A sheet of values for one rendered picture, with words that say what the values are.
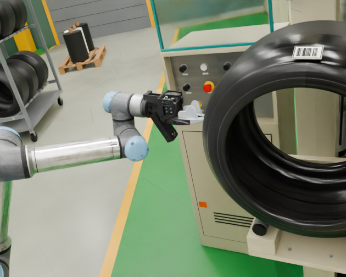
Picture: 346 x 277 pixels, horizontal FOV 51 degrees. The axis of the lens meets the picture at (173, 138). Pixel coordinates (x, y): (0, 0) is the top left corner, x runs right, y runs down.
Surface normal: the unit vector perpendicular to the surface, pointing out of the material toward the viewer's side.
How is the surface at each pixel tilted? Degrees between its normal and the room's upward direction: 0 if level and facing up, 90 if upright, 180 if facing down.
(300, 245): 0
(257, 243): 90
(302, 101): 90
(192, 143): 90
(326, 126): 90
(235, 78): 53
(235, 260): 0
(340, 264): 0
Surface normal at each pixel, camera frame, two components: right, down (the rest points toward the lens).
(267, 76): -0.50, 0.32
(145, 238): -0.19, -0.87
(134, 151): 0.36, 0.37
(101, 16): -0.07, 0.47
